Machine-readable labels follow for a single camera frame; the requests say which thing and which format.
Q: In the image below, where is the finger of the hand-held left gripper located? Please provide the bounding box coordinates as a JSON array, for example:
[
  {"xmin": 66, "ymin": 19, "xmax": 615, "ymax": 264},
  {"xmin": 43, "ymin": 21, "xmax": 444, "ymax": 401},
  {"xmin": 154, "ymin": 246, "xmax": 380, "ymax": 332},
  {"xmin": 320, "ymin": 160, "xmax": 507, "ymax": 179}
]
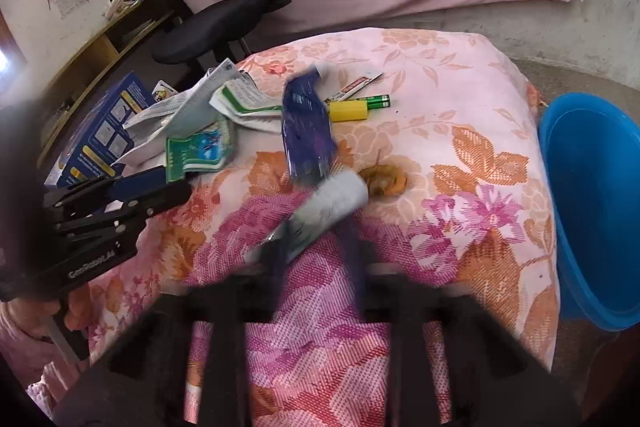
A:
[
  {"xmin": 52, "ymin": 208, "xmax": 147, "ymax": 254},
  {"xmin": 42, "ymin": 166, "xmax": 194, "ymax": 216}
]

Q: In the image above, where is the pink floral blanket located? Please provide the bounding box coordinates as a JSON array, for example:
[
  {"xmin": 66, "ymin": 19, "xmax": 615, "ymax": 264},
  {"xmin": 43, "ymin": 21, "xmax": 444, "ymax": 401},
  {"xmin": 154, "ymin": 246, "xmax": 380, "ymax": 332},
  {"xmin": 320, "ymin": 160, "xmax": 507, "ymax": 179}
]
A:
[{"xmin": 82, "ymin": 27, "xmax": 561, "ymax": 427}]

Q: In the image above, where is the orange peel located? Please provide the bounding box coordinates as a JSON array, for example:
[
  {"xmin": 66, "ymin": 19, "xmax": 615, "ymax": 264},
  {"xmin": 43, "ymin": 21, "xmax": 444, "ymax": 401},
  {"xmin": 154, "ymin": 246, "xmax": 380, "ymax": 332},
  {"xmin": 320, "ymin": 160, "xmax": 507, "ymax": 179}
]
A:
[{"xmin": 359, "ymin": 163, "xmax": 409, "ymax": 197}]

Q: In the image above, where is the yellow and white card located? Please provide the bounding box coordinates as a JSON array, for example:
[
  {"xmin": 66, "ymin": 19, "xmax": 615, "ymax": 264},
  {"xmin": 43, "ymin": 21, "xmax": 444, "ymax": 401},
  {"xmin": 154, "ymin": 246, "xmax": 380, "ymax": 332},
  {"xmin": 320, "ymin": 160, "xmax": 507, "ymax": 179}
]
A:
[{"xmin": 150, "ymin": 79, "xmax": 181, "ymax": 106}]

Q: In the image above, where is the person's left hand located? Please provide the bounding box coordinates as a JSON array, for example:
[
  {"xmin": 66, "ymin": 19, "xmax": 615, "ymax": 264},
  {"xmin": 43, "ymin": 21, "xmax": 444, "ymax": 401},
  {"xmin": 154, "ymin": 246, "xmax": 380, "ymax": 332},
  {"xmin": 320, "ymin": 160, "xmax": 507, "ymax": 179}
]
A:
[{"xmin": 5, "ymin": 283, "xmax": 93, "ymax": 340}]

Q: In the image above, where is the wooden shelf desk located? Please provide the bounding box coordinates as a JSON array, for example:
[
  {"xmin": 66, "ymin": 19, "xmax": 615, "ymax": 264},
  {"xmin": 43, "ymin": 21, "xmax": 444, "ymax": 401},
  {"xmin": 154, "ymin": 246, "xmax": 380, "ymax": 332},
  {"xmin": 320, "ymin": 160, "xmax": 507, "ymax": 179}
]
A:
[{"xmin": 37, "ymin": 0, "xmax": 189, "ymax": 168}]

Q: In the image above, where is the grey paper roll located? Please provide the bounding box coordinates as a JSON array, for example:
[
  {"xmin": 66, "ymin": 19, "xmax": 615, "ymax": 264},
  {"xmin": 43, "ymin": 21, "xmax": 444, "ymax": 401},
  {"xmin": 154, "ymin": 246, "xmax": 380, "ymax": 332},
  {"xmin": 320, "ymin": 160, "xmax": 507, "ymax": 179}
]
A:
[{"xmin": 257, "ymin": 172, "xmax": 370, "ymax": 265}]

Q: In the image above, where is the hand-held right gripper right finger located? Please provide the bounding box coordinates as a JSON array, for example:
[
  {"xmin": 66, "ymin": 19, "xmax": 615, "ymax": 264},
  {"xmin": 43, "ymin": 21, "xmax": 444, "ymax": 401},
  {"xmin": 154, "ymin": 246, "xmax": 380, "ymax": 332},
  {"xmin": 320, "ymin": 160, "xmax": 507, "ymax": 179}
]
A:
[{"xmin": 336, "ymin": 217, "xmax": 583, "ymax": 427}]

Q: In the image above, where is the green and white packet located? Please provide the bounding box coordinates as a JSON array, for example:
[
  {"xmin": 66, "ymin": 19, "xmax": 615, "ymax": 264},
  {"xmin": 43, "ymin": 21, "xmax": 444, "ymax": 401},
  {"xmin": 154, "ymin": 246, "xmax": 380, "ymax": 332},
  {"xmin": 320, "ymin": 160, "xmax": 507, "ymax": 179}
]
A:
[{"xmin": 165, "ymin": 119, "xmax": 239, "ymax": 183}]

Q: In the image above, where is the yellow lighter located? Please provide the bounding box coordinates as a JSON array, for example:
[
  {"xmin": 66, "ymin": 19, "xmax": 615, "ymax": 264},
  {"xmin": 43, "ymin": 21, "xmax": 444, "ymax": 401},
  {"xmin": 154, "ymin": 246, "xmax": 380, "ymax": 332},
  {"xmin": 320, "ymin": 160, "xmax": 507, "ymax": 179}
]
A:
[{"xmin": 327, "ymin": 101, "xmax": 369, "ymax": 123}]

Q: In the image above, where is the red and white sachet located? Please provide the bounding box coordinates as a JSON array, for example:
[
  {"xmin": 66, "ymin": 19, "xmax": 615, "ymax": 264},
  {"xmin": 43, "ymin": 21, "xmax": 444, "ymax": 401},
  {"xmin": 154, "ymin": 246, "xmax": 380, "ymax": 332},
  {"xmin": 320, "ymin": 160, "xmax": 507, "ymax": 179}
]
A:
[{"xmin": 324, "ymin": 73, "xmax": 384, "ymax": 103}]

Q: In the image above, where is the white printed receipt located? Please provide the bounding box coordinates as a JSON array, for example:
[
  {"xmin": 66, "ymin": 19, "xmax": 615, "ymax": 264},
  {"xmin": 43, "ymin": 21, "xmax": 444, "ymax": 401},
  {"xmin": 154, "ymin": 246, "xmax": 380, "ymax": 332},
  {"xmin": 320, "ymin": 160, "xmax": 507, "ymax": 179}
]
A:
[{"xmin": 122, "ymin": 58, "xmax": 251, "ymax": 128}]

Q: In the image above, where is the white paper with green print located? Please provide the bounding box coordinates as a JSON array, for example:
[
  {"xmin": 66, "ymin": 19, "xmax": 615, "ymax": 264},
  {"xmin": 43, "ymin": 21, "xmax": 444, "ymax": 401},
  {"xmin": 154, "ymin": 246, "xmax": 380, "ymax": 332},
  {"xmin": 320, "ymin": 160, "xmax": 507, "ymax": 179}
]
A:
[{"xmin": 209, "ymin": 79, "xmax": 286, "ymax": 130}]

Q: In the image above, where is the blue cardboard box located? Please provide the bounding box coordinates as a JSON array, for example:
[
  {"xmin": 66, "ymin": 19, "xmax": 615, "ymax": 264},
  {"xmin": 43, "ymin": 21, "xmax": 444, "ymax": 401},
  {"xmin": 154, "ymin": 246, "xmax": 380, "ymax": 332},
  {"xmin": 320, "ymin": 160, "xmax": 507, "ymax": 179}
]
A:
[{"xmin": 45, "ymin": 71, "xmax": 157, "ymax": 188}]

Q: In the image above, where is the purple plastic wrapper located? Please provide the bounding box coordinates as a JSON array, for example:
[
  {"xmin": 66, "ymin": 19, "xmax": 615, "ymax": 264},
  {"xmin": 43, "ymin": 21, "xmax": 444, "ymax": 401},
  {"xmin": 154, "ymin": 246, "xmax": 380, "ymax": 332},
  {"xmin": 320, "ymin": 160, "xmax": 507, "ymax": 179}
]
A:
[{"xmin": 280, "ymin": 64, "xmax": 337, "ymax": 185}]

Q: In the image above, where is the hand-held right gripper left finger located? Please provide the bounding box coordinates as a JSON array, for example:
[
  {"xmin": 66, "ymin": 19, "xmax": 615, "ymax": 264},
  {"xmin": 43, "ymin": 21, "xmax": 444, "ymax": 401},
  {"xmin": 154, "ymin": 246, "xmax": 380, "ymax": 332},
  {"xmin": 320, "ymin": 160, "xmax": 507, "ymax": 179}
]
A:
[{"xmin": 52, "ymin": 218, "xmax": 302, "ymax": 427}]

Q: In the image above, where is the white crumpled paper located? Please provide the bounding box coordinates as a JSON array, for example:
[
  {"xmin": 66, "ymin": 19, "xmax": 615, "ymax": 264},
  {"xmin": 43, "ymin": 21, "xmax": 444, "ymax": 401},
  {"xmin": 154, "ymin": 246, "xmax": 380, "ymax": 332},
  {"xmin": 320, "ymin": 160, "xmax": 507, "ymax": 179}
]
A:
[{"xmin": 120, "ymin": 126, "xmax": 177, "ymax": 168}]

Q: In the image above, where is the blue plastic basin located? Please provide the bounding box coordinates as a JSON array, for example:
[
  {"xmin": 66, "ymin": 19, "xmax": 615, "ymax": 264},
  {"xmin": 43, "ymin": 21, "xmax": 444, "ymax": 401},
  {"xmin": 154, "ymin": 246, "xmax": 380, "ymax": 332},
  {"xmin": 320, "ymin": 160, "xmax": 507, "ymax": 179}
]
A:
[{"xmin": 537, "ymin": 93, "xmax": 640, "ymax": 333}]

